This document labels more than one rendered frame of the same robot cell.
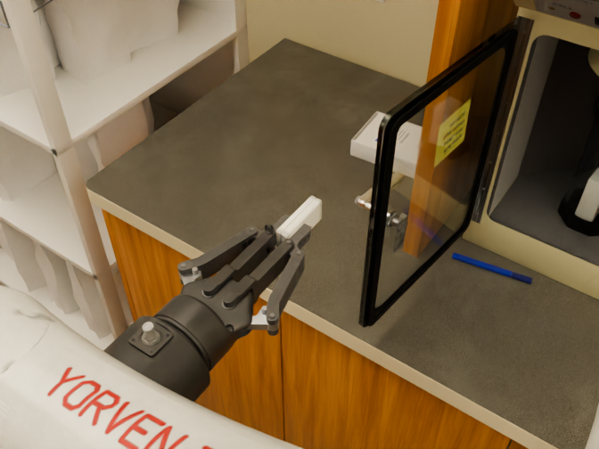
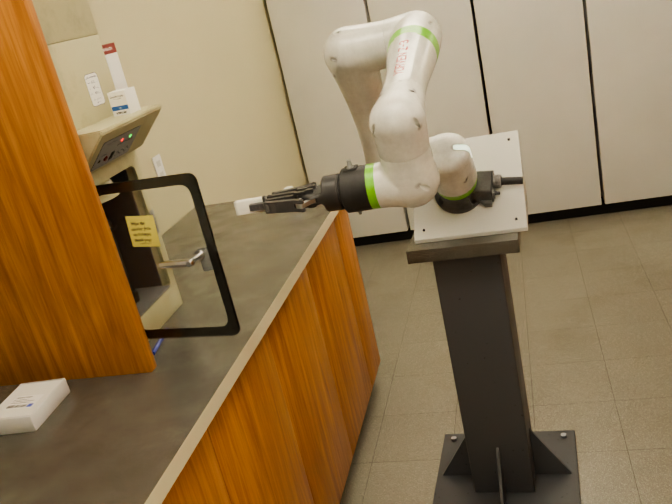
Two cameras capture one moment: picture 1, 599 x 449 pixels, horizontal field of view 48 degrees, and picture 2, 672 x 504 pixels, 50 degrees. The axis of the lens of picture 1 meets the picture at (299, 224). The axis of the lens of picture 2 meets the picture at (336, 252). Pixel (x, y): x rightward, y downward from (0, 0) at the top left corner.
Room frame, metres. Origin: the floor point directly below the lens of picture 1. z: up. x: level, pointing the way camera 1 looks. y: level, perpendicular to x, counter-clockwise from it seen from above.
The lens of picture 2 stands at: (0.86, 1.46, 1.69)
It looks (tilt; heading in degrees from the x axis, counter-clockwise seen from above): 20 degrees down; 252
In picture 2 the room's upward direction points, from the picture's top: 13 degrees counter-clockwise
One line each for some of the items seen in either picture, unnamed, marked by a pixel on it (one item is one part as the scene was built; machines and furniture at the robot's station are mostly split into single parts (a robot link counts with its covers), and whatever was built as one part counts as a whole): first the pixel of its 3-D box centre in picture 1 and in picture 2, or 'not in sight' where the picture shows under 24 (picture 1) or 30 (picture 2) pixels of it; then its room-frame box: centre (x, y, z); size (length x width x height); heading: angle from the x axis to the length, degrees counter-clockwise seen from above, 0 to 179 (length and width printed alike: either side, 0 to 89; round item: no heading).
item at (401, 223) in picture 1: (397, 232); not in sight; (0.64, -0.13, 1.18); 0.02 x 0.02 x 0.06; 48
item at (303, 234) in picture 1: (302, 246); not in sight; (0.50, 0.00, 1.30); 0.05 x 0.03 x 0.01; 145
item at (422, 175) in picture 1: (433, 184); (162, 261); (0.73, -0.19, 1.19); 0.30 x 0.01 x 0.40; 138
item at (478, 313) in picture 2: not in sight; (488, 365); (-0.17, -0.38, 0.45); 0.48 x 0.48 x 0.90; 53
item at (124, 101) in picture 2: not in sight; (124, 101); (0.68, -0.46, 1.54); 0.05 x 0.05 x 0.06; 50
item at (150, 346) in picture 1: (156, 366); (355, 187); (0.34, 0.13, 1.31); 0.09 x 0.06 x 0.12; 55
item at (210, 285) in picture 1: (241, 268); (289, 201); (0.47, 0.06, 1.30); 0.11 x 0.01 x 0.04; 147
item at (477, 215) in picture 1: (494, 134); not in sight; (0.85, -0.31, 1.19); 0.03 x 0.02 x 0.39; 55
